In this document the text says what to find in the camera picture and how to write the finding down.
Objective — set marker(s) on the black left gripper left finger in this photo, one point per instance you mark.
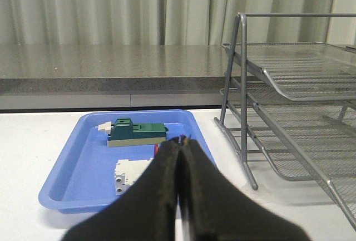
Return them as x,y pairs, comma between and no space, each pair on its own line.
146,211

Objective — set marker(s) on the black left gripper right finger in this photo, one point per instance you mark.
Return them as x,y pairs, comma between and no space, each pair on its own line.
213,209

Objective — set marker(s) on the red emergency stop button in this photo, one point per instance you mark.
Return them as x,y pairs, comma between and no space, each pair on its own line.
156,149

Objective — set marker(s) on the silver mesh tray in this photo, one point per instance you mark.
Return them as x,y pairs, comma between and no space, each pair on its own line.
335,119
308,71
286,163

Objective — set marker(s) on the white electrical component block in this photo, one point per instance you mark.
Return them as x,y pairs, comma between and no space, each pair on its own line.
126,173

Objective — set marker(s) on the blue plastic tray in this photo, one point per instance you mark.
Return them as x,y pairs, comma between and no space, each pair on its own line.
82,178

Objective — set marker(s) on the green terminal block component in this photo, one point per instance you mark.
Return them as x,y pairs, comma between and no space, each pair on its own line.
123,132

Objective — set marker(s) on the grey stone counter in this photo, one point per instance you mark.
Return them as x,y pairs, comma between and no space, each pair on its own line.
103,77

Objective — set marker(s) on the silver metal rack frame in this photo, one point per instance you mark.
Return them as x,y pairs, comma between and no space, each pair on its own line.
236,74

